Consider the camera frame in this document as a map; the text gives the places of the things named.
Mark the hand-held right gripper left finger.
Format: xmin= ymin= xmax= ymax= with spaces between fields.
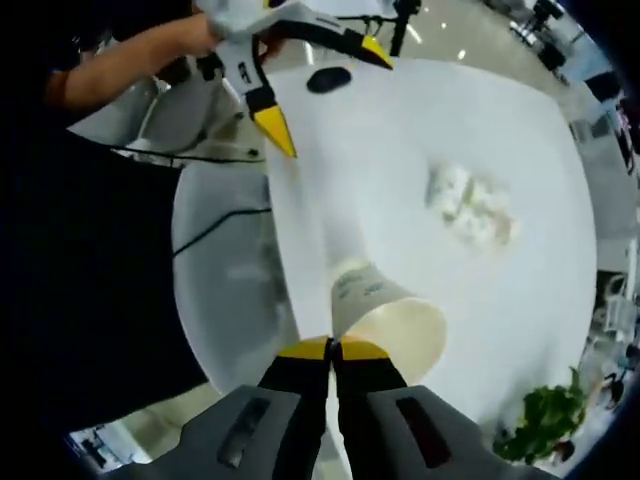
xmin=114 ymin=338 xmax=334 ymax=480

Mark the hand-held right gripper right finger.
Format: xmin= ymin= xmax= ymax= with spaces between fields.
xmin=332 ymin=339 xmax=547 ymax=480

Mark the white paper cup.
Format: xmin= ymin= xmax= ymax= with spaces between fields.
xmin=328 ymin=258 xmax=447 ymax=387

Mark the white tissue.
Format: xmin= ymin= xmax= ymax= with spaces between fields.
xmin=424 ymin=162 xmax=525 ymax=252

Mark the person's left hand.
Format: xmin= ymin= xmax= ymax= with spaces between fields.
xmin=182 ymin=10 xmax=290 ymax=64

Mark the small black device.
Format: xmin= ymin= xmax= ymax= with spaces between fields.
xmin=306 ymin=67 xmax=351 ymax=95

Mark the black tripod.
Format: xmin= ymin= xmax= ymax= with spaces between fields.
xmin=339 ymin=0 xmax=416 ymax=59

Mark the green potted plant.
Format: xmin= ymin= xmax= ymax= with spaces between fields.
xmin=492 ymin=367 xmax=589 ymax=466

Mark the person's dark shirt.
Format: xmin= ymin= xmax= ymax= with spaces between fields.
xmin=0 ymin=0 xmax=211 ymax=441

